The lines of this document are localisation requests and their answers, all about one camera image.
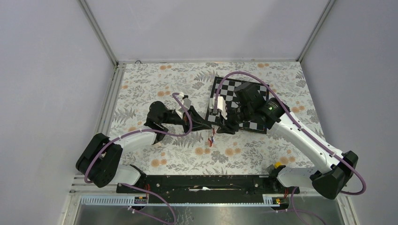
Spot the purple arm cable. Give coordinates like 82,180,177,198
84,92,193,225
213,71,367,225

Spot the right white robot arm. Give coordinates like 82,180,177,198
209,82,359,200

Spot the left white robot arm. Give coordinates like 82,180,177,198
76,101,212,193

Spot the floral patterned table mat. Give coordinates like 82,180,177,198
108,62,323,175

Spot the white slotted cable duct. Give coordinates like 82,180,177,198
80,195,280,207

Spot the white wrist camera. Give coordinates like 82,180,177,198
175,95,191,119
208,96,228,119

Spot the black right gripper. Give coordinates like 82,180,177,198
216,104,253,135

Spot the metal keyring holder red handle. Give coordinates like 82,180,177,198
207,127,216,147

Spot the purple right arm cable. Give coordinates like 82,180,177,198
213,71,367,225

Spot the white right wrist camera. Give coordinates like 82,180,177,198
208,96,228,119

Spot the aluminium frame rail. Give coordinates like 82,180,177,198
76,0,118,152

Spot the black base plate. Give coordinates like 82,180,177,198
116,175,299,200

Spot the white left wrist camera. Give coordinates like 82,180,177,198
175,95,191,119

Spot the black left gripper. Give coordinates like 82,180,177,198
161,105,212,134

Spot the black white chessboard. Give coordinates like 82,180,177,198
205,76,269,134

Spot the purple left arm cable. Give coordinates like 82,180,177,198
84,92,193,225

